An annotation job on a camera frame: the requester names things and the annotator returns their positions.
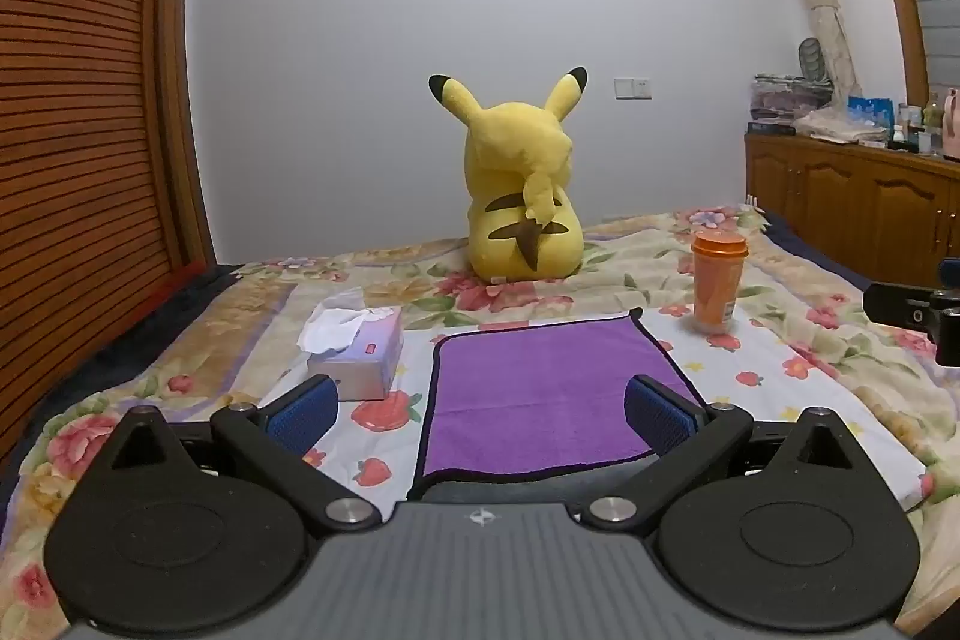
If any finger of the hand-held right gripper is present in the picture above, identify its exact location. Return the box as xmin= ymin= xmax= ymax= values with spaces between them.
xmin=862 ymin=283 xmax=939 ymax=326

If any grey fan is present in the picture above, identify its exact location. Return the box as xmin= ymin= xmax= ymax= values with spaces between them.
xmin=797 ymin=36 xmax=830 ymax=83

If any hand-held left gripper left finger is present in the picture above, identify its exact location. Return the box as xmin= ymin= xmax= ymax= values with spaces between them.
xmin=111 ymin=376 xmax=380 ymax=531

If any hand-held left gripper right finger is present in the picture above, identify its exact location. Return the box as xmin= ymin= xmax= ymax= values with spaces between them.
xmin=583 ymin=374 xmax=857 ymax=531

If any orange cup with lid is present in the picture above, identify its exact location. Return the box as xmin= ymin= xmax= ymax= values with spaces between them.
xmin=690 ymin=229 xmax=750 ymax=336

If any yellow plush toy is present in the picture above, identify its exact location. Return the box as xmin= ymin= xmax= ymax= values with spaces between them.
xmin=429 ymin=66 xmax=590 ymax=281

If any purple towel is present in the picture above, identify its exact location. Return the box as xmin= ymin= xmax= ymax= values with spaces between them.
xmin=409 ymin=308 xmax=710 ymax=500

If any wooden cabinet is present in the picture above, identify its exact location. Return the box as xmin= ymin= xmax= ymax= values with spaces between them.
xmin=744 ymin=131 xmax=960 ymax=290

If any white crumpled bag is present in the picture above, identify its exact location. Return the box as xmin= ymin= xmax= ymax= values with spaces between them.
xmin=795 ymin=107 xmax=890 ymax=145

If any pink container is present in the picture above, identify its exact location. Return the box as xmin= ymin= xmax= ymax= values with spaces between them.
xmin=943 ymin=86 xmax=960 ymax=163

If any tissue box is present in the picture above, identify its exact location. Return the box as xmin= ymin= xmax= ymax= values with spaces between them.
xmin=298 ymin=287 xmax=406 ymax=402

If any floral blanket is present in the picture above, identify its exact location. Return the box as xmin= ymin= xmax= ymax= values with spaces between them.
xmin=0 ymin=206 xmax=960 ymax=640

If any stack of folded cloths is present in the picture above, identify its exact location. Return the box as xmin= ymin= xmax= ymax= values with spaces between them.
xmin=748 ymin=73 xmax=833 ymax=136

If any wooden louvered wardrobe door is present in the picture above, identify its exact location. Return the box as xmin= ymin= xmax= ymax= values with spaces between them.
xmin=0 ymin=0 xmax=220 ymax=465

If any blue packet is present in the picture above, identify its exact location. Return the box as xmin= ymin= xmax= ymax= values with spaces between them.
xmin=847 ymin=96 xmax=896 ymax=133

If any dark blue bed sheet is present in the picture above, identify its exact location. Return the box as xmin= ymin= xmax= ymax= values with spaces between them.
xmin=0 ymin=211 xmax=871 ymax=506

